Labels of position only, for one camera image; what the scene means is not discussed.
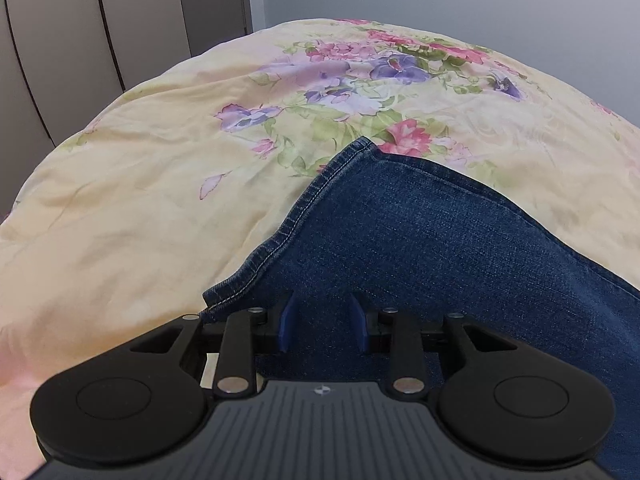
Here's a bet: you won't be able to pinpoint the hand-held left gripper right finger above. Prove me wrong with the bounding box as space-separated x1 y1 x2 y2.
348 292 523 401

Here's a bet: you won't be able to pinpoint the grey wardrobe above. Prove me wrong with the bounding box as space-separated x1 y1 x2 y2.
0 0 253 221

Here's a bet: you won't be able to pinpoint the yellow floral blanket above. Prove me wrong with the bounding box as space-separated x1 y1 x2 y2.
0 18 640 480

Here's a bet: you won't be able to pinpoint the blue denim pants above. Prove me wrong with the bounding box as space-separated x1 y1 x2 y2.
201 138 640 480

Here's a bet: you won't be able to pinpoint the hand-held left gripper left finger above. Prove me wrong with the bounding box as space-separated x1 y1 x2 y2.
129 291 297 400

